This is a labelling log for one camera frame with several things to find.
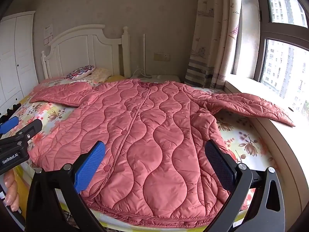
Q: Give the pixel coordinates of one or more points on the person's left hand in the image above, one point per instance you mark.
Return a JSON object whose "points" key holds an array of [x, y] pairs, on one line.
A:
{"points": [[11, 197]]}

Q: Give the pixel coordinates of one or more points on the beige wall socket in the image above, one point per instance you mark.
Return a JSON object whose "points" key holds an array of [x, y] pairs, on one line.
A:
{"points": [[158, 56]]}

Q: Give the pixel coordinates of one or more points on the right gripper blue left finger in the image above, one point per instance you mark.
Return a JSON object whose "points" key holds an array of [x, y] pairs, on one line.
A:
{"points": [[44, 212]]}

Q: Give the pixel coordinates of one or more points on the yellow cloth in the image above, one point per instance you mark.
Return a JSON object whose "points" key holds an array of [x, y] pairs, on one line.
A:
{"points": [[115, 78]]}

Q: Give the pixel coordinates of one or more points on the embroidered decorative pillow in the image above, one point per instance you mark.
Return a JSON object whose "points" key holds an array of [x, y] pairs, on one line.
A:
{"points": [[80, 73]]}

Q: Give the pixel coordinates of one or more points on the wall switch panel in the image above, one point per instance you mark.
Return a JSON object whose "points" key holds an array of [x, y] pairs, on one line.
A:
{"points": [[48, 34]]}

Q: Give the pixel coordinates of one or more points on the floral bed sheet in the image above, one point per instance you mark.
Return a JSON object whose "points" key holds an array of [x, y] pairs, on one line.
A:
{"points": [[238, 133]]}

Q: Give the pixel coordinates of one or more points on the dark framed window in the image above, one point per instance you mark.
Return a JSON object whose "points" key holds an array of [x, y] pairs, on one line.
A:
{"points": [[272, 49]]}

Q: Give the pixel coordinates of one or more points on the white wardrobe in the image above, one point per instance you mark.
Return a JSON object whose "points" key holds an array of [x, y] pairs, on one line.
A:
{"points": [[18, 71]]}

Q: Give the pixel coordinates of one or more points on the patterned cream curtain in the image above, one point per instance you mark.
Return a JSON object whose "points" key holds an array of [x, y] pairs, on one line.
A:
{"points": [[214, 43]]}

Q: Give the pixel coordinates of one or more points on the white wooden headboard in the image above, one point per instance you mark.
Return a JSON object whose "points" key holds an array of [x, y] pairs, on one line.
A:
{"points": [[87, 45]]}

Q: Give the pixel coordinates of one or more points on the white bedside table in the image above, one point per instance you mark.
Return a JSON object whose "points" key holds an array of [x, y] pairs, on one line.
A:
{"points": [[157, 78]]}

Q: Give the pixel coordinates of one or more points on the beige patterned pillow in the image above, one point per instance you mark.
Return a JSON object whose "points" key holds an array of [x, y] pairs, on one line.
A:
{"points": [[99, 75]]}

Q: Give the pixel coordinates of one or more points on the pink quilted jacket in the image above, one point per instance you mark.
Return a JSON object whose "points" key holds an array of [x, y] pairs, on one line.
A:
{"points": [[155, 172]]}

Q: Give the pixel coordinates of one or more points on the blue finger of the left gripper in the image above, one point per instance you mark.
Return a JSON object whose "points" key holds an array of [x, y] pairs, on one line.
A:
{"points": [[8, 125], [30, 130]]}

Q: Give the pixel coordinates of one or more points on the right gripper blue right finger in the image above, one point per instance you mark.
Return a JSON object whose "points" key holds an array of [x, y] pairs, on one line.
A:
{"points": [[266, 211]]}

